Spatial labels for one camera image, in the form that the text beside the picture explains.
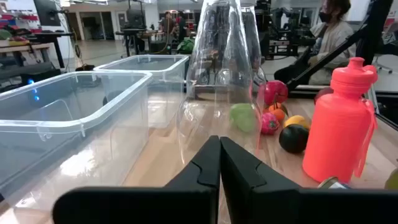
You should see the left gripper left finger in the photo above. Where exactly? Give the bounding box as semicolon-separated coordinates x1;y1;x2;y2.
52;135;221;224

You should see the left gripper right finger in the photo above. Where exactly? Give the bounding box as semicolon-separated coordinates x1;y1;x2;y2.
220;136;398;224

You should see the dark green food can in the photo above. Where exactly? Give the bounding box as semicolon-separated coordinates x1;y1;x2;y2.
317;176;351;190

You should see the small dark green watermelon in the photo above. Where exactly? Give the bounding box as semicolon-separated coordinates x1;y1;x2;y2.
278;123;310;154

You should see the red apple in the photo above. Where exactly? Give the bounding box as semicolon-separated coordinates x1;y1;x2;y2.
260;112;280;136

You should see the orange mandarin pair with leaf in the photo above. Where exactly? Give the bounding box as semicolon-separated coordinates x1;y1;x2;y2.
263;101;289;124

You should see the coral plastic squeeze bottle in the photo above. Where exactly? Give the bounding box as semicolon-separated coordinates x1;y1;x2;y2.
302;57;379;184

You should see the clear bottle white cap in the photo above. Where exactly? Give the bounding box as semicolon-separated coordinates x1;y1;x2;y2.
176;0;265;166

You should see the green apple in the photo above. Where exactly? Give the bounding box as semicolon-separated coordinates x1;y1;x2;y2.
384;167;398;190

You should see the clear plastic storage bin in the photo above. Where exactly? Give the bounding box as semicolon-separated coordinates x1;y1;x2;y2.
93;54;191;129
0;70;154;206

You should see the green pear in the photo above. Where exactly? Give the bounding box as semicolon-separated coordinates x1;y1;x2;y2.
229;103;258;134

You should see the red pomegranate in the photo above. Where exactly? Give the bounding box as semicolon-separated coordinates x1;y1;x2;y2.
264;80;289;106

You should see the green bag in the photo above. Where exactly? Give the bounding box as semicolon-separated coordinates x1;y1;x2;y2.
177;37;195;54

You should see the person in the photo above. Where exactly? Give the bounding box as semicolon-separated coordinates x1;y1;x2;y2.
160;11;177;41
273;0;358;86

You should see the wooden workbench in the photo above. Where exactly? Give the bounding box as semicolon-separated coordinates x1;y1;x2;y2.
0;42;52;65

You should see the black wall monitor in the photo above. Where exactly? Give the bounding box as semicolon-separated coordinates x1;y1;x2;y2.
33;0;62;27

